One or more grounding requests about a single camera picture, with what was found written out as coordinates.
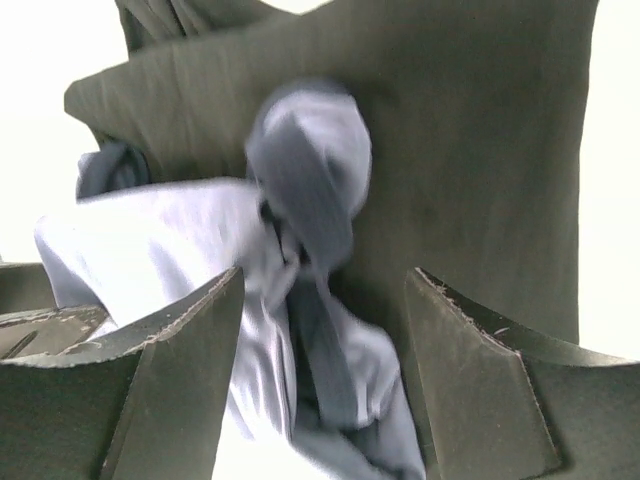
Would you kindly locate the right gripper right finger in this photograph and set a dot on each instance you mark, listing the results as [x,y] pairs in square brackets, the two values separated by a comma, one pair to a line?
[497,400]

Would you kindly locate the black tank top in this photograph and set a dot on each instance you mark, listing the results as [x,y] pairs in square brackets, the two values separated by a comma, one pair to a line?
[475,109]

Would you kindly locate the blue printed tank top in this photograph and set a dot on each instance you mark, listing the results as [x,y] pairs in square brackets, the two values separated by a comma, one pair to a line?
[315,392]

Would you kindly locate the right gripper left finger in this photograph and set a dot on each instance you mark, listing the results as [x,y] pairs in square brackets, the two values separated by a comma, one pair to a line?
[143,402]

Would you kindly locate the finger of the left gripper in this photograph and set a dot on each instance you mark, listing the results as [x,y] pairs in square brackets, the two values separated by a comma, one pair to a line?
[31,323]

